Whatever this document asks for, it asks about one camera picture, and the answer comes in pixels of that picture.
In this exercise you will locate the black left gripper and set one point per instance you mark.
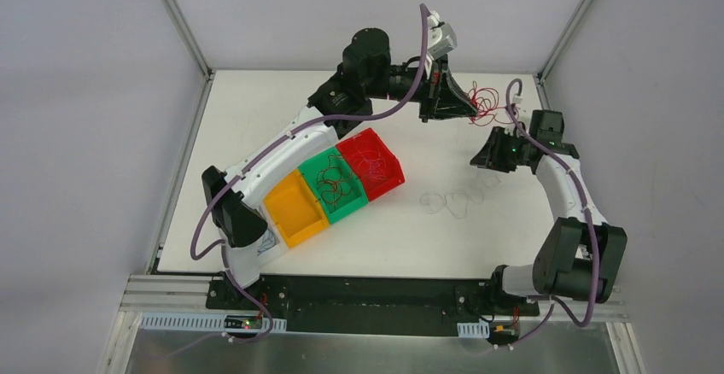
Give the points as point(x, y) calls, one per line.
point(431, 96)

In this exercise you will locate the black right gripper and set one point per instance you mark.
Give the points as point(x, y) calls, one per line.
point(497, 149)

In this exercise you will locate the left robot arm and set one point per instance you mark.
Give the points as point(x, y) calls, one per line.
point(365, 86)

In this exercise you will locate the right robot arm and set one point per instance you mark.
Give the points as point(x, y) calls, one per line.
point(581, 255)

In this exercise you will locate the red plastic bin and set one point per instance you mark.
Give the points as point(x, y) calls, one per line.
point(374, 164)

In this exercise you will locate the green plastic bin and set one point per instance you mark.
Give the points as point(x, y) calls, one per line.
point(333, 182)

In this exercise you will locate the yellow plastic bin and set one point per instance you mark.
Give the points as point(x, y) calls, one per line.
point(295, 210)

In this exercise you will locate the clear plastic bin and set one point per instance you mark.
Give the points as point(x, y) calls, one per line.
point(272, 246)

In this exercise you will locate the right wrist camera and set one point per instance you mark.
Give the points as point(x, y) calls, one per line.
point(517, 109)

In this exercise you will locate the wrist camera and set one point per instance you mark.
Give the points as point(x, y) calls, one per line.
point(517, 109)
point(442, 39)

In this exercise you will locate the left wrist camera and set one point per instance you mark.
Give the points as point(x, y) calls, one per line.
point(442, 39)

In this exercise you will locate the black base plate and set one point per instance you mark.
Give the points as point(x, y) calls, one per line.
point(370, 306)

